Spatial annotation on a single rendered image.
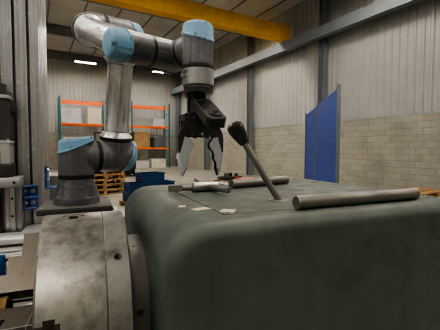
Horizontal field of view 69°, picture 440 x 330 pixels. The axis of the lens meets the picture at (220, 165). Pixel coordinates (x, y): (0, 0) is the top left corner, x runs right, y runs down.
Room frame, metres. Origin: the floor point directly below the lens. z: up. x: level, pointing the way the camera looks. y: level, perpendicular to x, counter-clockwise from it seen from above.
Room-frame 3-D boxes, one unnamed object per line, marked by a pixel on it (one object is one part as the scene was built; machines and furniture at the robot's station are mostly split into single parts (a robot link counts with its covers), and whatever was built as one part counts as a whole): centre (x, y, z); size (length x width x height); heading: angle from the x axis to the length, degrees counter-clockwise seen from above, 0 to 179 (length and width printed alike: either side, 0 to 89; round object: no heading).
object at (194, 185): (0.71, 0.06, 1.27); 0.12 x 0.02 x 0.02; 114
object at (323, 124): (6.96, -2.11, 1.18); 4.12 x 0.80 x 2.35; 172
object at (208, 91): (0.79, 0.06, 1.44); 0.09 x 0.08 x 0.12; 23
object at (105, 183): (9.64, 3.61, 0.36); 1.26 x 0.86 x 0.73; 132
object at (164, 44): (0.85, 0.13, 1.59); 0.11 x 0.11 x 0.08; 39
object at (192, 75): (0.78, 0.06, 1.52); 0.08 x 0.08 x 0.05
